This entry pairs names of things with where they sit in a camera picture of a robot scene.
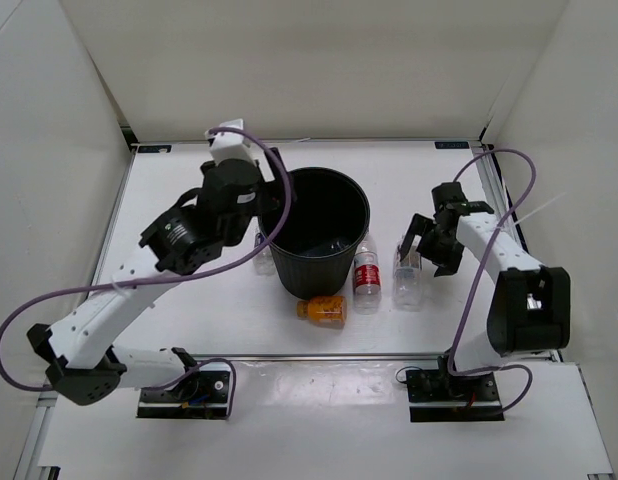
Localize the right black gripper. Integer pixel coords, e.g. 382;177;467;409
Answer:
399;214;464;278

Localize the clear bottle white label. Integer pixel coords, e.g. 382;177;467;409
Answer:
392;237;423;312

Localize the clear bottle blue label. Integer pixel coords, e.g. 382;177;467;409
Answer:
252;230;276;276

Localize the clear plastic bottle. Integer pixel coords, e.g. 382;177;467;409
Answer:
298;238;363;259

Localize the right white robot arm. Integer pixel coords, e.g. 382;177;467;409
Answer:
395;181;571;402

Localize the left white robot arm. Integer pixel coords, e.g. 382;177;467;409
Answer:
27;152;293;406

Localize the black plastic waste bin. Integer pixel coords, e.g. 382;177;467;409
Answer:
270;167;370;300

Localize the clear bottle red label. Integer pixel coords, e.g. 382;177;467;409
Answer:
352;234;382;314

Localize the orange juice bottle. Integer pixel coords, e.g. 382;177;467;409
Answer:
296;296;347;328

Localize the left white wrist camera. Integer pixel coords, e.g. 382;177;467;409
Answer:
205;130;256;166

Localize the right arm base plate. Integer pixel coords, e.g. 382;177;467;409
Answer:
395;364;504;423

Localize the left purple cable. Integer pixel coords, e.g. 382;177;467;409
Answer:
0;128;296;419

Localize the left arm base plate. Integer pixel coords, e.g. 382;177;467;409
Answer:
136;354;237;420

